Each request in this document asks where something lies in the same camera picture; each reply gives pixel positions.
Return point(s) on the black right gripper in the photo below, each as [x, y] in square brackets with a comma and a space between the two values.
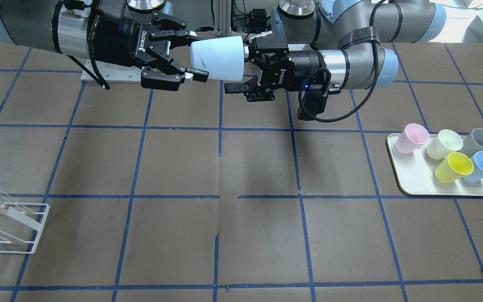
[115, 38]

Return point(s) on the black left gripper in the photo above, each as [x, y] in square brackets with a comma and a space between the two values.
[304, 67]

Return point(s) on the light blue plastic cup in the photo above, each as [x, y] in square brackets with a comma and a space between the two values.
[222, 58]

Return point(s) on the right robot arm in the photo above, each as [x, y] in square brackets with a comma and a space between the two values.
[86, 31]

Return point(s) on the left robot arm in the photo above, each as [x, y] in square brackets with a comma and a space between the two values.
[339, 41]

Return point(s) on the pink plastic cup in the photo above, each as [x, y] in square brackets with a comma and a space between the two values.
[411, 138]

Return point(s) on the pale green plastic cup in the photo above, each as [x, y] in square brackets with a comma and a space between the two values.
[444, 143]

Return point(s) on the yellow plastic cup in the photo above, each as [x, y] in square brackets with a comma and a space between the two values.
[455, 166]

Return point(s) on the grey plastic cup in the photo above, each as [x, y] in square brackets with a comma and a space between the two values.
[473, 142]

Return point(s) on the blue plastic cup on tray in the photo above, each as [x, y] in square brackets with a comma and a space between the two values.
[477, 173]

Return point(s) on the cream plastic tray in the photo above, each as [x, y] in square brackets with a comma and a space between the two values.
[414, 173]

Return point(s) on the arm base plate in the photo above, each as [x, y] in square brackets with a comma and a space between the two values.
[119, 74]

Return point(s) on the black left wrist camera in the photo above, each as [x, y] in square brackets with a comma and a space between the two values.
[312, 101]

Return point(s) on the white wire rack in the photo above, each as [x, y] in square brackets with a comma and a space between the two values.
[22, 225]

